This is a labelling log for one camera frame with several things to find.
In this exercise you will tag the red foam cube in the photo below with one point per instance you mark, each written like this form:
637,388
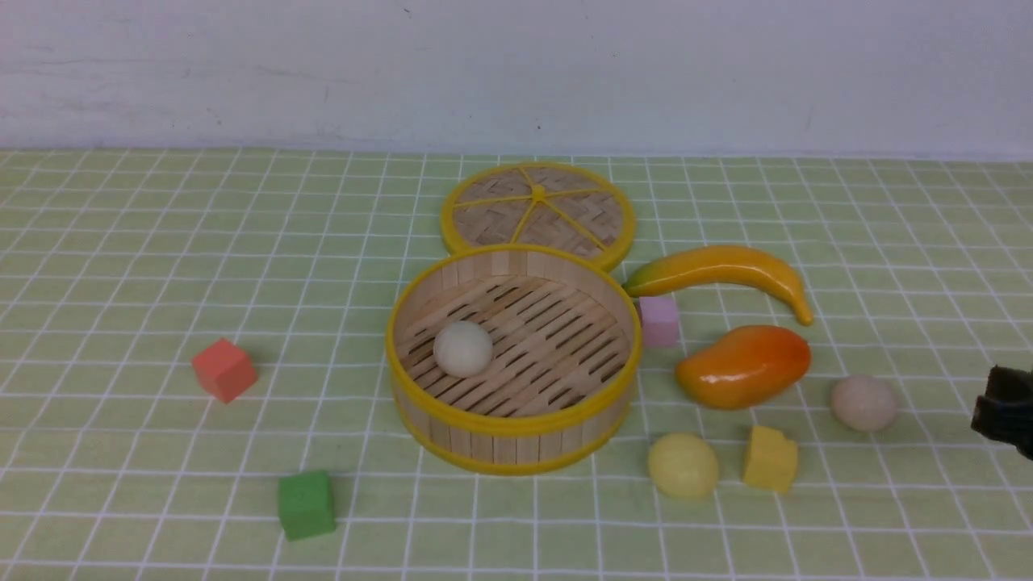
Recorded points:
224,370

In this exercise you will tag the pink foam cube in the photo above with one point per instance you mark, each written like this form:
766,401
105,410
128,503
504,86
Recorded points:
660,320

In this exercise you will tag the yellow plastic banana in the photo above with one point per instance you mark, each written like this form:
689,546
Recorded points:
731,264

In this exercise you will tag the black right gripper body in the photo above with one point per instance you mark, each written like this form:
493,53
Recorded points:
1004,412

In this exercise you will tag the white bun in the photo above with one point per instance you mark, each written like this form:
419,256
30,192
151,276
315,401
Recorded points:
864,403
463,349

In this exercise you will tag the yellow bun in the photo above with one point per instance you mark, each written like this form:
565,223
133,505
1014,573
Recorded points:
683,465

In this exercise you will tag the green foam cube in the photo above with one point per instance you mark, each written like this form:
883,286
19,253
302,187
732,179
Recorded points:
305,505

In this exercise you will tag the yellow foam cube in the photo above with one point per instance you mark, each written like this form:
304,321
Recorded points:
771,460

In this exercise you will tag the bamboo steamer tray yellow rim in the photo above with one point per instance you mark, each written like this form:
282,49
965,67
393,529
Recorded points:
566,344

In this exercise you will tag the orange plastic mango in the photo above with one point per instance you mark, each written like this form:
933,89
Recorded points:
746,367

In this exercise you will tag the woven bamboo steamer lid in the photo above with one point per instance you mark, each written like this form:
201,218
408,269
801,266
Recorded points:
541,203

